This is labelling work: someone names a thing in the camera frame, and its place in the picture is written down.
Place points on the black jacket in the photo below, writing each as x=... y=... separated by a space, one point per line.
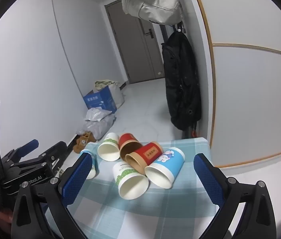
x=180 y=84

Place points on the blue cartoon paper cup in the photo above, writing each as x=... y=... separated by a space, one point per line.
x=170 y=159

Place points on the beige backpack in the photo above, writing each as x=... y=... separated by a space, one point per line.
x=152 y=2

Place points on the blue cardboard box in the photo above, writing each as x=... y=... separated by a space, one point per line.
x=100 y=100

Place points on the white paper cup blue print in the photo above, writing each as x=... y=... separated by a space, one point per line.
x=93 y=173

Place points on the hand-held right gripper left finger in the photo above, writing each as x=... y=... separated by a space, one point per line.
x=77 y=179

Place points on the blue checkered tablecloth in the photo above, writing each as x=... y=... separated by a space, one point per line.
x=170 y=211

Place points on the grey door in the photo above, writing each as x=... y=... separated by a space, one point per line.
x=130 y=49

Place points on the white paper cup green print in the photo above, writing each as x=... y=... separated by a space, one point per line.
x=133 y=186
x=110 y=142

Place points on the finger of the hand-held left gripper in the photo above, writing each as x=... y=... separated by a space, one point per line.
x=28 y=146
x=53 y=153

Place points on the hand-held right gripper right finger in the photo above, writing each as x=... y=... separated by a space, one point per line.
x=208 y=176

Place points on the white sack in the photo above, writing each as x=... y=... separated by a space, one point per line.
x=117 y=95

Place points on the plain red paper cup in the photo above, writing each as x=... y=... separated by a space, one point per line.
x=128 y=139

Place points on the beige cloth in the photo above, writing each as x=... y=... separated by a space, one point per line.
x=104 y=83

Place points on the white plastic bag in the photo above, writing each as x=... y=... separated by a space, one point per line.
x=98 y=114

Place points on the grey plastic bags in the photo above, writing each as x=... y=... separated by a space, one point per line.
x=100 y=128

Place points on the white wardrobe with wood trim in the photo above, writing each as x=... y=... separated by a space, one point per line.
x=249 y=92

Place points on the red paper cup gold label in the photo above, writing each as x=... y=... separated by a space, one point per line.
x=150 y=152

